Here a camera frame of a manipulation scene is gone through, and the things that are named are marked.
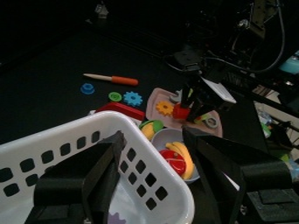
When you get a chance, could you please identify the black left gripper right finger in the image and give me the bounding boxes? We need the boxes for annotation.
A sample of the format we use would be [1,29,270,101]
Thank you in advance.
[181,126,299,224]

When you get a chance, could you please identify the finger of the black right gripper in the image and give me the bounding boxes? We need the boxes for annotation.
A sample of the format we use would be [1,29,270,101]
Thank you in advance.
[180,82,195,109]
[184,100,213,123]

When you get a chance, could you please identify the blue toy nut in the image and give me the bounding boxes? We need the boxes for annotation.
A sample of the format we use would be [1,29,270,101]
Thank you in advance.
[79,82,96,95]

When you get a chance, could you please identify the red toy tomato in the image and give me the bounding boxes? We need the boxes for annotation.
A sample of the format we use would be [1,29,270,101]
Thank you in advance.
[159,149,188,177]

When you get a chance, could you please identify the blue toy gear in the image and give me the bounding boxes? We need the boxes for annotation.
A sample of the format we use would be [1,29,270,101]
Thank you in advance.
[123,91,144,108]

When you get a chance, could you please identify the grey plastic bowl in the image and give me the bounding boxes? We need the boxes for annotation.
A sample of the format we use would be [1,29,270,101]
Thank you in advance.
[149,128,201,185]

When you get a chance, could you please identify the grey metal clamp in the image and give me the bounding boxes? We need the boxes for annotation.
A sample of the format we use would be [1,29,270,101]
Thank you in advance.
[93,2,111,20]

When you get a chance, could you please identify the green toy disc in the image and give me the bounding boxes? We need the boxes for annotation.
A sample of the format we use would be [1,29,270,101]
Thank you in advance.
[107,91,124,102]

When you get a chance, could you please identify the purple toy gear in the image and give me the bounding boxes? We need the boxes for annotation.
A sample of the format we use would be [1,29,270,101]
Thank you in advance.
[107,212,128,224]

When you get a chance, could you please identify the green toy piece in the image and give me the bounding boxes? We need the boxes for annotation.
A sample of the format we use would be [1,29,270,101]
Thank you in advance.
[193,114,211,124]

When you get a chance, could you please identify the grey cable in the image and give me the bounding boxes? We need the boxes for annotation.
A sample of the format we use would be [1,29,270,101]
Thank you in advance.
[204,0,286,74]

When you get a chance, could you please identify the teal container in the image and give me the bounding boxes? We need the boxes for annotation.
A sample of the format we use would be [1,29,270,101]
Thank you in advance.
[276,50,299,75]

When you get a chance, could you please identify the white perforated plastic basket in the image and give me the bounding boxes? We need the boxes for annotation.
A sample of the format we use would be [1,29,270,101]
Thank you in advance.
[0,110,196,224]

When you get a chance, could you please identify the orange toy gear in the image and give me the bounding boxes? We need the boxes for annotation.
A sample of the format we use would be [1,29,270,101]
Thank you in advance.
[155,101,175,116]

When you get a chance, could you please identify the grey toy piece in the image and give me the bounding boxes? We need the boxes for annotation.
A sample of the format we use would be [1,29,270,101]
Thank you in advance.
[168,89,184,103]

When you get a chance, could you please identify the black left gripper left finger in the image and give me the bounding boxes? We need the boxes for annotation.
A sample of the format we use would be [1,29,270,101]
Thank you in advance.
[23,129,127,224]

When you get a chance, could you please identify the red flat toy box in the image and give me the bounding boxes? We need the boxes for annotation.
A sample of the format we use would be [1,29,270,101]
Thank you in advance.
[95,101,145,121]

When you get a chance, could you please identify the yellow green toy corn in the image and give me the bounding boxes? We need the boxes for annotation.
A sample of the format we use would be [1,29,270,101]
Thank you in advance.
[137,119,164,141]

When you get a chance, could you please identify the yellow toy banana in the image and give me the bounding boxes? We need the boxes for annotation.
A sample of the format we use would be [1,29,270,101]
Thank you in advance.
[164,141,195,180]

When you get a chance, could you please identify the grey toy ring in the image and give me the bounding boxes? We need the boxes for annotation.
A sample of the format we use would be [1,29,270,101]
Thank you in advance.
[203,116,220,130]

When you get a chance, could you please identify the pink plastic tray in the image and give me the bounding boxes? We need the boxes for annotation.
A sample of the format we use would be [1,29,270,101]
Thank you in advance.
[144,87,224,138]

